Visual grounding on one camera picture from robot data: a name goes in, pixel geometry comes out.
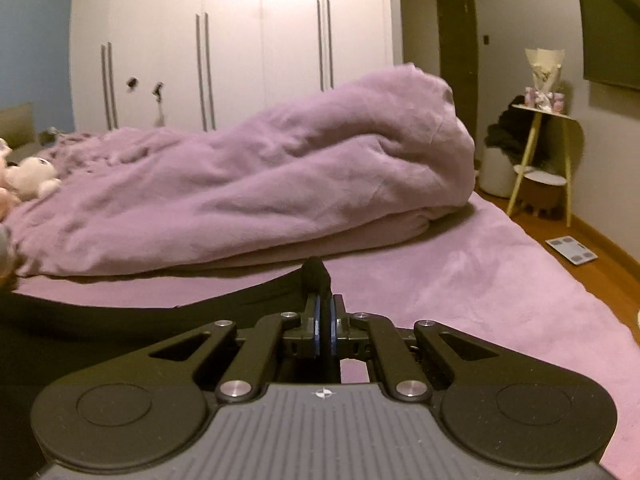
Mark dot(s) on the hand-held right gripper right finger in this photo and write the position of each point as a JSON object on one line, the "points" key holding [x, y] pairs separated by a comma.
{"points": [[332, 332]]}

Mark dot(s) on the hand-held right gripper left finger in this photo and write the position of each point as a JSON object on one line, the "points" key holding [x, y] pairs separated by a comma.
{"points": [[318, 332]]}

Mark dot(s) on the black long-sleeve shirt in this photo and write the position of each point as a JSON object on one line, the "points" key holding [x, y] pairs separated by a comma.
{"points": [[100, 330]]}

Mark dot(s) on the pile of black clothes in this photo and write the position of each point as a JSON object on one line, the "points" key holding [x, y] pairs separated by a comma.
{"points": [[507, 132]]}

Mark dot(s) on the purple fleece duvet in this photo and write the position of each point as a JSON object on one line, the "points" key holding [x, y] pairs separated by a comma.
{"points": [[275, 175]]}

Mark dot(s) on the white round bin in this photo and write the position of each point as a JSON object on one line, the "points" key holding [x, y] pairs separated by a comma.
{"points": [[496, 172]]}

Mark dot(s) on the white bathroom scale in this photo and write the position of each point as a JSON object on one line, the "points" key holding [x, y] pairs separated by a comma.
{"points": [[571, 250]]}

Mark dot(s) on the round stool with white top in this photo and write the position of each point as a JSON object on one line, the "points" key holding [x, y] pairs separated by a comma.
{"points": [[542, 190]]}

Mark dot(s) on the side table with yellow legs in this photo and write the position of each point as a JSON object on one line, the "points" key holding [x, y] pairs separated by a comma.
{"points": [[530, 160]]}

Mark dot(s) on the dark wooden door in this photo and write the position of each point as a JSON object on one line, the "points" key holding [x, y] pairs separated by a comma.
{"points": [[457, 60]]}

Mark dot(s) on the small pink table ornaments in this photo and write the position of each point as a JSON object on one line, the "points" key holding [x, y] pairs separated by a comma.
{"points": [[547, 100]]}

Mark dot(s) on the small white teddy bear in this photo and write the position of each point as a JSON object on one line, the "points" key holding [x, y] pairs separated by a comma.
{"points": [[37, 175]]}

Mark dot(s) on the wrapped flower bouquet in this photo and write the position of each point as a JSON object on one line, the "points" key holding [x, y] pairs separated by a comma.
{"points": [[544, 72]]}

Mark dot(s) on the beige headboard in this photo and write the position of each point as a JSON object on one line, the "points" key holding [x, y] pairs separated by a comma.
{"points": [[17, 125]]}

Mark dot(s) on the black wall television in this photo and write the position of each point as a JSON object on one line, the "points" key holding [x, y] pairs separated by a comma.
{"points": [[612, 40]]}

